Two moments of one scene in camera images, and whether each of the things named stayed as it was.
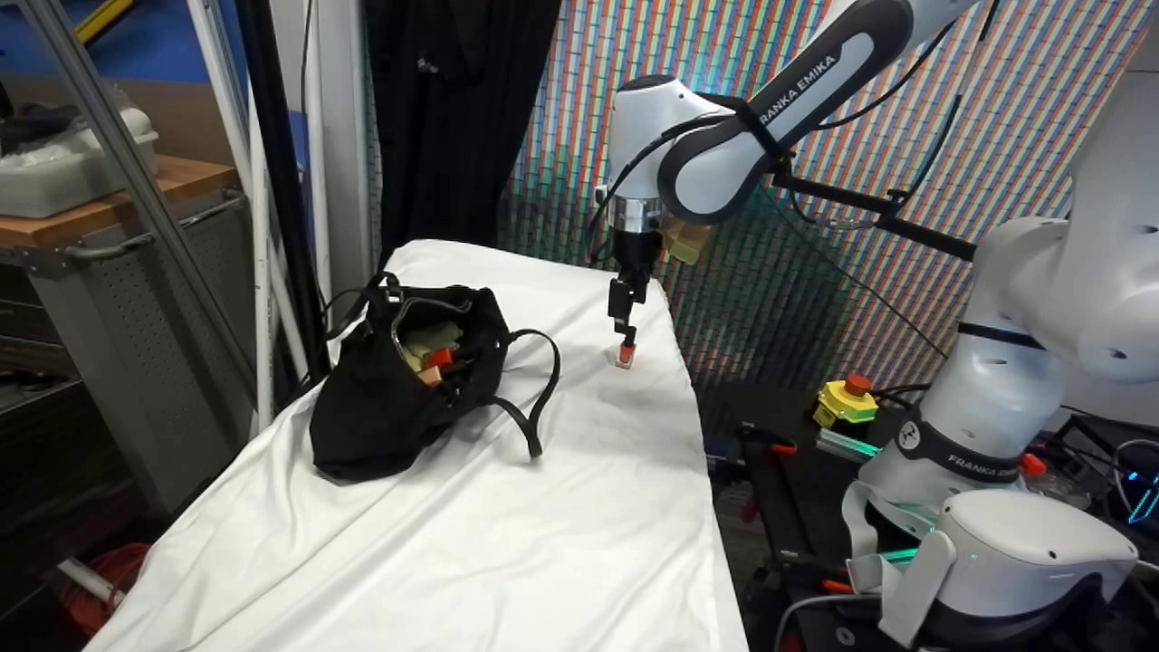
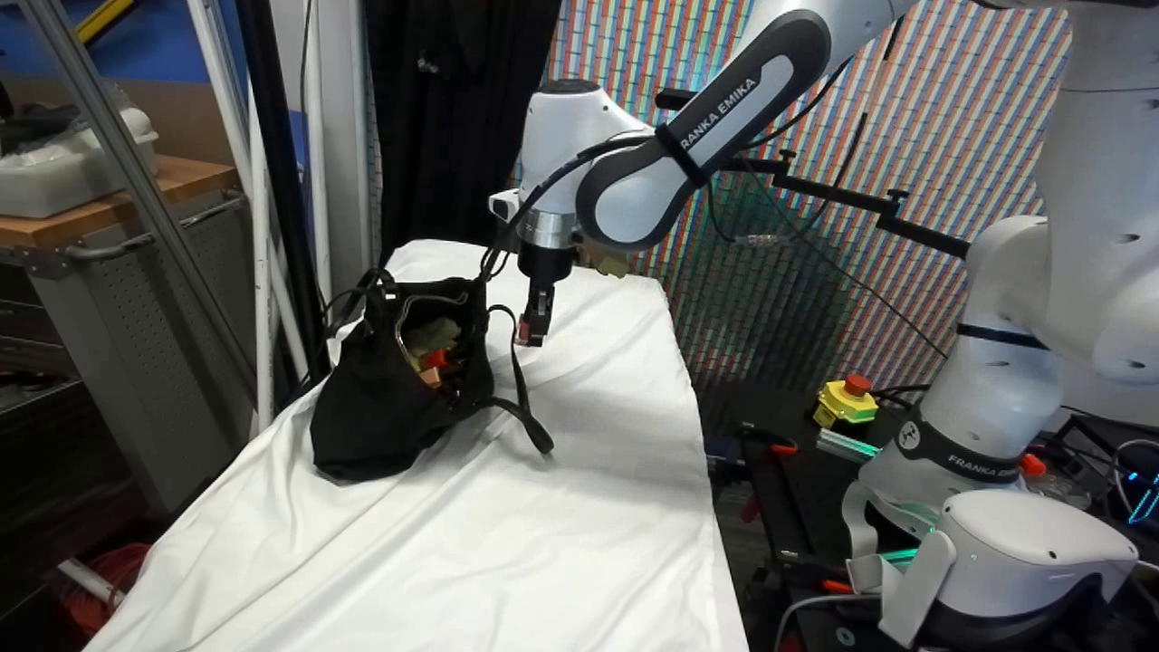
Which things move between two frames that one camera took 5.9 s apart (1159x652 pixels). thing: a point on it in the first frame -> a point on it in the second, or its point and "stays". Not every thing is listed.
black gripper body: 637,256 -> 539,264
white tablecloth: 577,512 stays
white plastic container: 75,172 stays
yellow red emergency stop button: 845,401 stays
